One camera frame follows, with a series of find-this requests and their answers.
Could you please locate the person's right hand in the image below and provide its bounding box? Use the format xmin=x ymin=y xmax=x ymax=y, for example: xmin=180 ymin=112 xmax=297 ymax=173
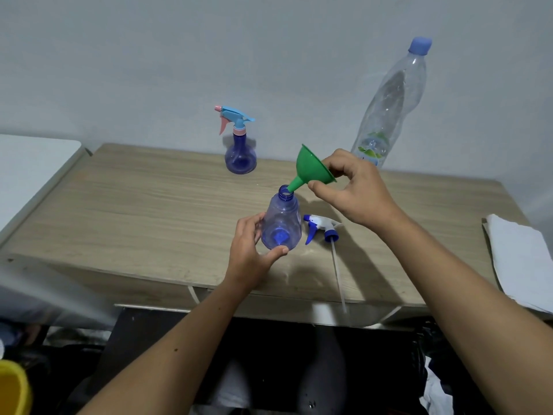
xmin=307 ymin=149 xmax=405 ymax=238

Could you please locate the person's left hand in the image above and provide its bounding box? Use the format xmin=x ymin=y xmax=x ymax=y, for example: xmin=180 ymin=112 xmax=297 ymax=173
xmin=224 ymin=212 xmax=289 ymax=295

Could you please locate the white blue trigger sprayer head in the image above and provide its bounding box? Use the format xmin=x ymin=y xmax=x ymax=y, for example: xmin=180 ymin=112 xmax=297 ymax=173
xmin=302 ymin=214 xmax=349 ymax=314

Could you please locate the blue spray bottle body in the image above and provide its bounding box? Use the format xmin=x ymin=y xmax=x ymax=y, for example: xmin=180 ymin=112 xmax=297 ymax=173
xmin=260 ymin=184 xmax=302 ymax=250

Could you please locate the green plastic funnel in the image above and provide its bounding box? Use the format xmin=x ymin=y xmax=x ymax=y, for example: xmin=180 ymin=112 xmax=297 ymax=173
xmin=286 ymin=144 xmax=338 ymax=194

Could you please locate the clear plastic water bottle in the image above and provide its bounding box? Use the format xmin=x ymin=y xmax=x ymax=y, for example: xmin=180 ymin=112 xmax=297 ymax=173
xmin=350 ymin=51 xmax=427 ymax=169

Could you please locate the round blue spray bottle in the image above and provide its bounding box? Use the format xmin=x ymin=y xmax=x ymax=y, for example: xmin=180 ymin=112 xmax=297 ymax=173
xmin=214 ymin=105 xmax=258 ymax=175

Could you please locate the light blue bottle cap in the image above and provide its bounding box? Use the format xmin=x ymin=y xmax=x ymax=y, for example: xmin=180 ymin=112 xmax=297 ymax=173
xmin=408 ymin=36 xmax=433 ymax=56

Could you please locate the person's left forearm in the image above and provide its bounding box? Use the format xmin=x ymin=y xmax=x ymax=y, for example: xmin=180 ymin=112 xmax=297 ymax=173
xmin=79 ymin=278 xmax=256 ymax=415

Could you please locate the person's right forearm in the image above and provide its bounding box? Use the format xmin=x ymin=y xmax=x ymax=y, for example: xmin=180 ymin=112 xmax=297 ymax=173
xmin=376 ymin=211 xmax=553 ymax=415

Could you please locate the black trash bin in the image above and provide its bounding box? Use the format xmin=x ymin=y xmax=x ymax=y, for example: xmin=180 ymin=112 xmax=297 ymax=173
xmin=410 ymin=319 xmax=498 ymax=415

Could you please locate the stack of white paper sheets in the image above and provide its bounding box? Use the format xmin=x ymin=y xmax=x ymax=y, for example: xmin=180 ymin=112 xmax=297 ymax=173
xmin=482 ymin=213 xmax=553 ymax=316

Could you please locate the crumpled white paper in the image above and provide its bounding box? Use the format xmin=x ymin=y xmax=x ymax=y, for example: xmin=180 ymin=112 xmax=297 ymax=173
xmin=419 ymin=356 xmax=454 ymax=415

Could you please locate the white side table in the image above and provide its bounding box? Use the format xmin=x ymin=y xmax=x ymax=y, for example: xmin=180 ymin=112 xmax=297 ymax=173
xmin=0 ymin=133 xmax=92 ymax=247

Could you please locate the yellow plastic bucket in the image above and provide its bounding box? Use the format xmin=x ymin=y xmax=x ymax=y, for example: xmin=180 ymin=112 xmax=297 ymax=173
xmin=0 ymin=360 xmax=33 ymax=415

